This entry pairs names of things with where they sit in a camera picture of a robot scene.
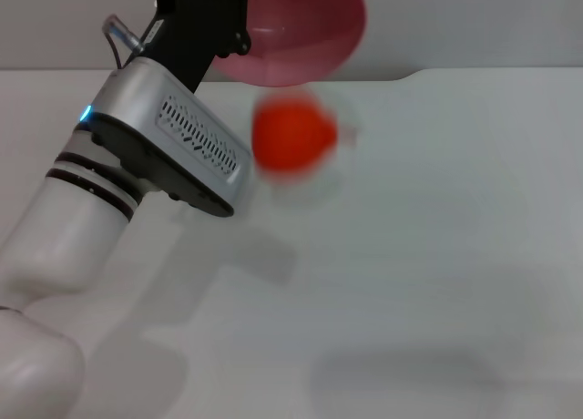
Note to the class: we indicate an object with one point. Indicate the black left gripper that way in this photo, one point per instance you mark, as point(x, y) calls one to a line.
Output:
point(196, 27)

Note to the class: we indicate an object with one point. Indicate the pink plastic bowl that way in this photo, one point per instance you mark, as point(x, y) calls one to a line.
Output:
point(300, 41)

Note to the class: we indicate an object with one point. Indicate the orange fruit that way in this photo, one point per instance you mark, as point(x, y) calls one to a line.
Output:
point(291, 134)

